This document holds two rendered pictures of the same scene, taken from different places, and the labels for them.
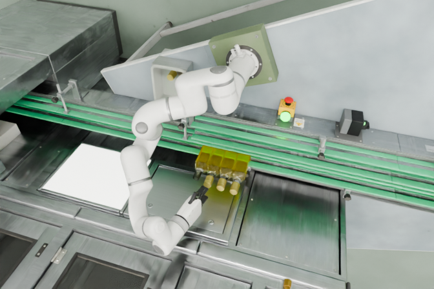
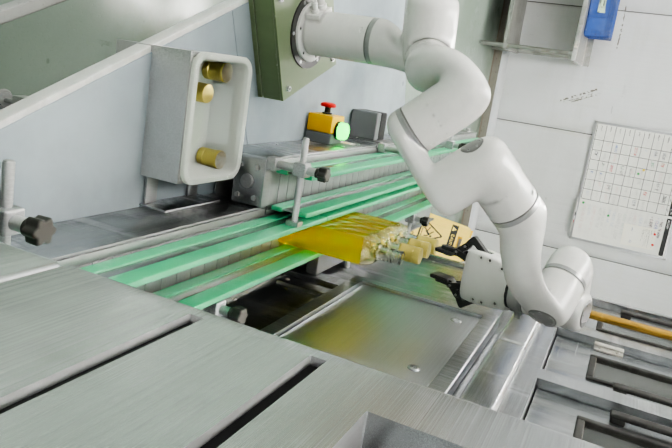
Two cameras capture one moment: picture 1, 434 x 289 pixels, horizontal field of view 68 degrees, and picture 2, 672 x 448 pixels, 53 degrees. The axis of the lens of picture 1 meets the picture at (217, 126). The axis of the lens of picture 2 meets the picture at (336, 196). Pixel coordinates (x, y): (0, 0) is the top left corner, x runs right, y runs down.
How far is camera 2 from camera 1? 1.76 m
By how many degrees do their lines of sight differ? 77
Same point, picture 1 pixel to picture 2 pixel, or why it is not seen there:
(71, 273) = not seen: outside the picture
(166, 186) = (354, 341)
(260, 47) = not seen: outside the picture
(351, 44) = (359, 1)
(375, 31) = not seen: outside the picture
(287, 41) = not seen: outside the picture
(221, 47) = (288, 0)
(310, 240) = not seen: hidden behind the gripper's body
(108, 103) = (56, 246)
